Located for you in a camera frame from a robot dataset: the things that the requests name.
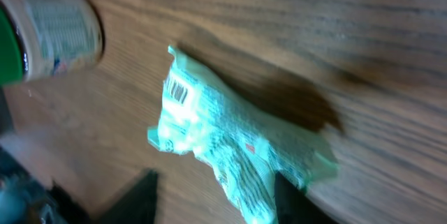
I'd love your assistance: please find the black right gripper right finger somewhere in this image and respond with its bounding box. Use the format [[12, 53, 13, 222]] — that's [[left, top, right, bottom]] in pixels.
[[274, 172, 337, 224]]

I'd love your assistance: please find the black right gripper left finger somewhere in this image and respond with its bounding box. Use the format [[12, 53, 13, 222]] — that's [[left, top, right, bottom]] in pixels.
[[97, 170, 158, 224]]

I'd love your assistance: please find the teal snack packet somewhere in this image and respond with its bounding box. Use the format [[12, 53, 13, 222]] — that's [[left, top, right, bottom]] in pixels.
[[147, 47, 338, 224]]

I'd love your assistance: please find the green lid seasoning jar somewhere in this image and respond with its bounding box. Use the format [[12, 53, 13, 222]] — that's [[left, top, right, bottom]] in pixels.
[[1, 0, 104, 85]]

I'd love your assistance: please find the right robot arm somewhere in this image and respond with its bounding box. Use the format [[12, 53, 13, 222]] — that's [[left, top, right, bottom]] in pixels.
[[1, 151, 336, 224]]

